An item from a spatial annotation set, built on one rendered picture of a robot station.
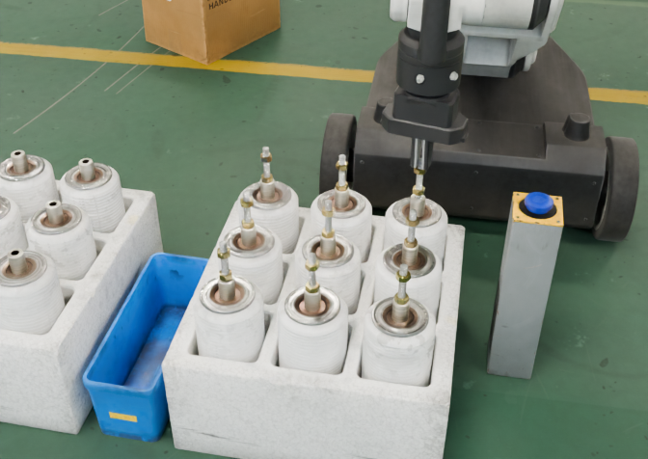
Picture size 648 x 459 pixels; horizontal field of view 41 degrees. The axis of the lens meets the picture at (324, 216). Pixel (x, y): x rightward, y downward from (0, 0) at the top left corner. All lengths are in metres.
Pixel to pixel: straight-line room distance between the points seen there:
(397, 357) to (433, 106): 0.34
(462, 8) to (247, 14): 1.31
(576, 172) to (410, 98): 0.50
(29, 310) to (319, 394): 0.42
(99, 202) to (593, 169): 0.86
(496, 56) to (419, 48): 0.59
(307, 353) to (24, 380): 0.42
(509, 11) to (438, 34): 0.33
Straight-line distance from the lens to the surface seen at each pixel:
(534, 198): 1.25
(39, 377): 1.31
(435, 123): 1.20
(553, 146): 1.61
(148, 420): 1.31
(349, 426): 1.20
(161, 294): 1.52
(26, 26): 2.64
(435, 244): 1.32
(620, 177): 1.63
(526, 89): 1.88
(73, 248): 1.34
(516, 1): 1.41
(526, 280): 1.30
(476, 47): 1.70
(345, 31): 2.48
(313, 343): 1.14
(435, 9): 1.09
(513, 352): 1.40
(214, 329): 1.16
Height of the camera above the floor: 1.04
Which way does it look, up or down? 37 degrees down
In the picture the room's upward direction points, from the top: straight up
